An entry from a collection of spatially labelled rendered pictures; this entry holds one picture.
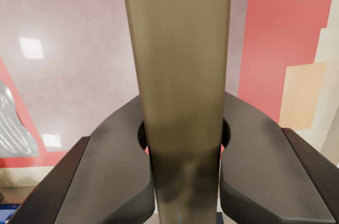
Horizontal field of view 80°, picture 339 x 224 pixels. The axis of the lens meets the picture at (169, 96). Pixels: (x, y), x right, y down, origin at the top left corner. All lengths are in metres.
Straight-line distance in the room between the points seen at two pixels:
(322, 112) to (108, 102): 0.30
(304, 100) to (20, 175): 0.48
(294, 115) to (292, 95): 0.04
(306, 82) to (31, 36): 0.35
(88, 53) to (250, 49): 0.20
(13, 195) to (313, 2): 0.53
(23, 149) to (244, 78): 0.35
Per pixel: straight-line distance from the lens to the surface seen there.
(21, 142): 0.40
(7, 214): 0.48
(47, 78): 0.32
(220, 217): 0.73
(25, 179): 0.48
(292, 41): 0.29
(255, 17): 0.26
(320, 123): 0.37
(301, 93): 0.33
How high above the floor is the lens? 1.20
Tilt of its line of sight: 61 degrees down
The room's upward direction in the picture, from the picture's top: 178 degrees counter-clockwise
